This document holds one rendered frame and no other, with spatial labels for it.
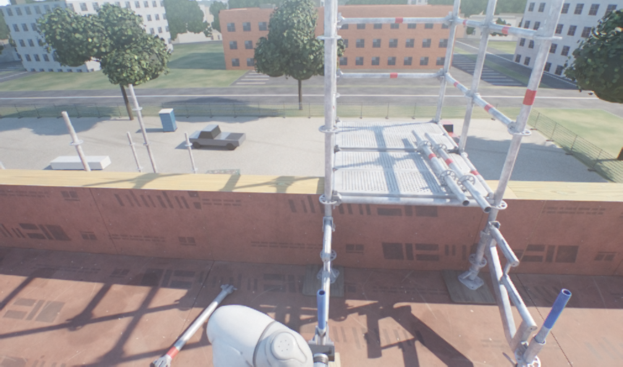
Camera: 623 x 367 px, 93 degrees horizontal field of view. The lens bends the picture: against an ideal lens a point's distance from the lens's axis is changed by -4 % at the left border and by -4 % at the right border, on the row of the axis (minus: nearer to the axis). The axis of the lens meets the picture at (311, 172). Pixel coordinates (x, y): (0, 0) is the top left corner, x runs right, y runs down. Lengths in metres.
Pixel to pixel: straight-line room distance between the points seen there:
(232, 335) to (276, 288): 1.54
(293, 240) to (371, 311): 0.76
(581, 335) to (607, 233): 0.76
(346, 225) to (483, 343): 1.14
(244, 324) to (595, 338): 2.35
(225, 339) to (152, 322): 1.60
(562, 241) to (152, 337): 2.95
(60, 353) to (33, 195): 1.29
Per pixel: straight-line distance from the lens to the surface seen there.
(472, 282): 2.73
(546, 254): 2.95
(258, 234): 2.49
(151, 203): 2.67
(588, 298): 3.09
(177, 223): 2.68
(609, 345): 2.85
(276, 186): 2.29
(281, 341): 0.91
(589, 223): 2.91
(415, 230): 2.43
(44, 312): 3.07
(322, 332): 1.64
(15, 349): 2.95
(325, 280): 1.98
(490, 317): 2.59
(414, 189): 2.20
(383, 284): 2.55
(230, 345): 1.00
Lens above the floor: 1.90
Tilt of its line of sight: 29 degrees down
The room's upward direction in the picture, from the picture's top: 1 degrees counter-clockwise
